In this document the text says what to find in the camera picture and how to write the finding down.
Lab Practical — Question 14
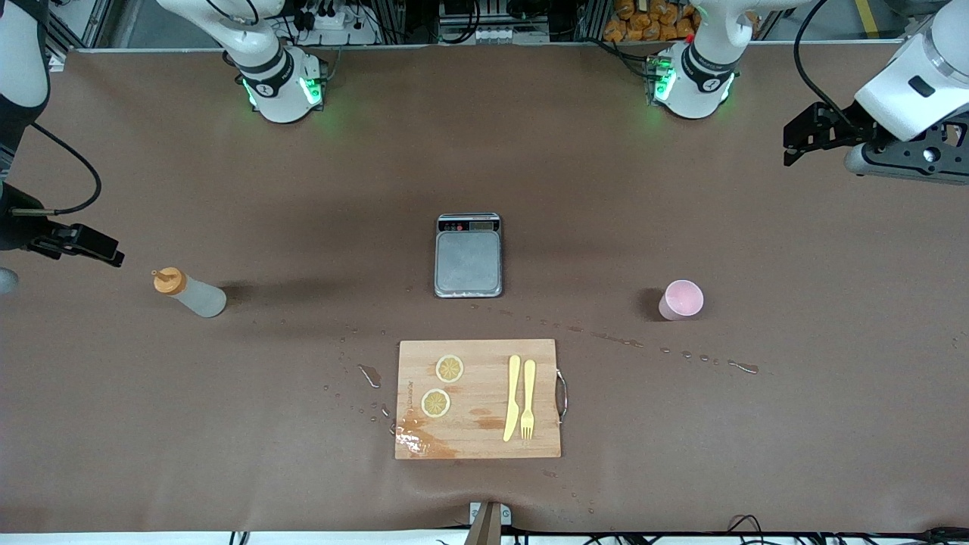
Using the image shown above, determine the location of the translucent sauce bottle orange cap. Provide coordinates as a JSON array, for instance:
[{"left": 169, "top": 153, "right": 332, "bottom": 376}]
[{"left": 151, "top": 267, "right": 228, "bottom": 319}]

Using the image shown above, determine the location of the pink plastic cup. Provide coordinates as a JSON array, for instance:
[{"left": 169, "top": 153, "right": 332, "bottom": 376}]
[{"left": 658, "top": 279, "right": 705, "bottom": 322}]

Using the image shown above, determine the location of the white power strip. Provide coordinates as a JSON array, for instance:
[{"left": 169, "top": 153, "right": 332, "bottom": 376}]
[{"left": 291, "top": 0, "right": 381, "bottom": 46}]

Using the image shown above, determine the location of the grey digital kitchen scale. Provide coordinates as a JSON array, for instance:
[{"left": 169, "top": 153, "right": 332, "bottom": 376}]
[{"left": 434, "top": 213, "right": 504, "bottom": 299}]

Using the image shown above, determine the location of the yellow plastic fork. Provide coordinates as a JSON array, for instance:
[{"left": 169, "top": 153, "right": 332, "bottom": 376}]
[{"left": 520, "top": 359, "right": 537, "bottom": 441}]

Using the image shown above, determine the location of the yellow plastic knife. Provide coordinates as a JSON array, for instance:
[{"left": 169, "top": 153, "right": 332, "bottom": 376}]
[{"left": 503, "top": 354, "right": 522, "bottom": 443}]

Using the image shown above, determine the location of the wooden cutting board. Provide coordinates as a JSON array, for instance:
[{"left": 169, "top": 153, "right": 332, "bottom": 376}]
[{"left": 394, "top": 338, "right": 569, "bottom": 461}]

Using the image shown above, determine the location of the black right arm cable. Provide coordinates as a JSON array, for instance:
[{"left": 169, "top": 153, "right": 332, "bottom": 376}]
[{"left": 11, "top": 120, "right": 103, "bottom": 218}]

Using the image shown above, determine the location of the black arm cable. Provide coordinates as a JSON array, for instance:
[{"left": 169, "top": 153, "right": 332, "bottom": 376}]
[
  {"left": 793, "top": 0, "right": 864, "bottom": 131},
  {"left": 11, "top": 120, "right": 103, "bottom": 218}
]

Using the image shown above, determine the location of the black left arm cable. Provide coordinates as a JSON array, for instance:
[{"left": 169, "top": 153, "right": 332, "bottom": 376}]
[{"left": 793, "top": 0, "right": 864, "bottom": 131}]

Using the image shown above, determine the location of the black cable bundle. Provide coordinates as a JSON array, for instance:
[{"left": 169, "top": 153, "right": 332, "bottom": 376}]
[{"left": 725, "top": 514, "right": 969, "bottom": 545}]

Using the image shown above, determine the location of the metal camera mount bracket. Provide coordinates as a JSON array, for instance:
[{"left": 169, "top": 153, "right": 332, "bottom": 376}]
[{"left": 467, "top": 501, "right": 513, "bottom": 545}]

